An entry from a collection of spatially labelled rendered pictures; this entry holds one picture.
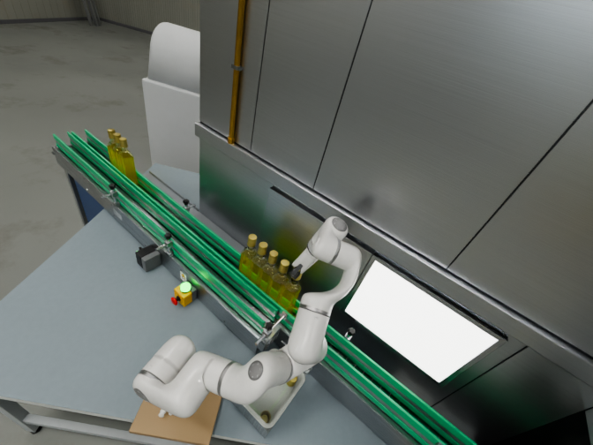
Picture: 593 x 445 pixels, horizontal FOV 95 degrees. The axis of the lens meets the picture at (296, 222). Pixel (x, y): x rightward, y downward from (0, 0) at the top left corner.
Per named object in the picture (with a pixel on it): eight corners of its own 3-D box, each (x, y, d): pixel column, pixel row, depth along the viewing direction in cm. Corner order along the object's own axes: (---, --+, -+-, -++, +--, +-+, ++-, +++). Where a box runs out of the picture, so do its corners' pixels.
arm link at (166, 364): (201, 363, 90) (201, 340, 80) (171, 404, 80) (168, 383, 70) (177, 349, 92) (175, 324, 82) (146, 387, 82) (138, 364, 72)
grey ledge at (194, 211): (256, 270, 143) (259, 256, 136) (244, 279, 137) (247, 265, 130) (151, 184, 177) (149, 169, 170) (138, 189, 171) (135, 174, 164)
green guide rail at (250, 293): (274, 320, 113) (278, 309, 108) (273, 321, 112) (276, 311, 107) (72, 143, 175) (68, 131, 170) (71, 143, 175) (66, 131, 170)
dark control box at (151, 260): (161, 264, 137) (161, 253, 131) (146, 273, 131) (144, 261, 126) (152, 255, 140) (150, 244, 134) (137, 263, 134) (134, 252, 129)
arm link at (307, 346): (268, 296, 73) (288, 305, 86) (238, 381, 66) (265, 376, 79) (325, 315, 66) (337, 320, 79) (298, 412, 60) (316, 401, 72)
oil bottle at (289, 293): (292, 313, 118) (304, 282, 104) (284, 321, 114) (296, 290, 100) (281, 305, 120) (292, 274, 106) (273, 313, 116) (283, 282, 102)
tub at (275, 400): (303, 385, 108) (308, 376, 103) (265, 439, 93) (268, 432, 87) (270, 355, 114) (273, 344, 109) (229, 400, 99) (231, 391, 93)
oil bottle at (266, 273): (272, 297, 122) (281, 265, 108) (263, 304, 118) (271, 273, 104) (263, 289, 124) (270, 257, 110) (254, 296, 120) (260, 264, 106)
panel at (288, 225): (442, 380, 99) (508, 334, 78) (440, 388, 97) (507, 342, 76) (262, 245, 131) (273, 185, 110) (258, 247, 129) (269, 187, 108)
